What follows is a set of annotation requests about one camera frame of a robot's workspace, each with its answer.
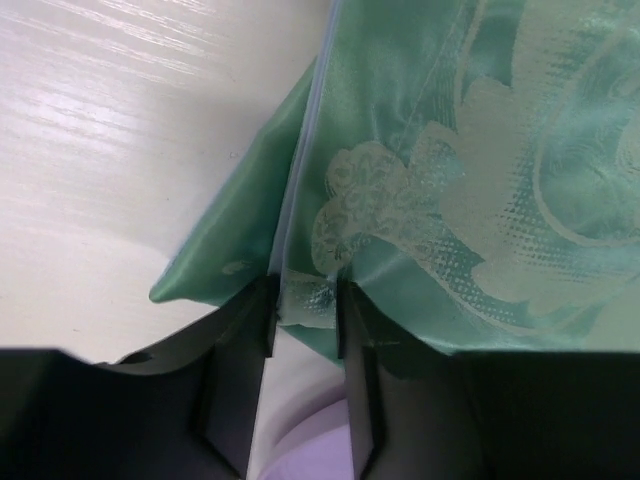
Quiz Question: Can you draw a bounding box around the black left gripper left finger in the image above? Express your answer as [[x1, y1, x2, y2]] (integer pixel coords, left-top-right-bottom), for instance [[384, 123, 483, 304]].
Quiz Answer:
[[1, 276, 278, 479]]

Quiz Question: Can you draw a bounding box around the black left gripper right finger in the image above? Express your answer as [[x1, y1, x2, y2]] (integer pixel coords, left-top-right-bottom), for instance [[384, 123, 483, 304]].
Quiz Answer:
[[337, 281, 639, 479]]

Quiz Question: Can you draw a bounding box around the teal patterned satin cloth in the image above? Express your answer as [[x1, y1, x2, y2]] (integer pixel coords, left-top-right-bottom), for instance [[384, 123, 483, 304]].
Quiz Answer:
[[150, 1, 639, 358]]

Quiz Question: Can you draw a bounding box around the lilac round plastic plate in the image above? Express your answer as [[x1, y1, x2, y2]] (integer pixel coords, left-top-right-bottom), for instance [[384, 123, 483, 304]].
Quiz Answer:
[[257, 399, 354, 480]]

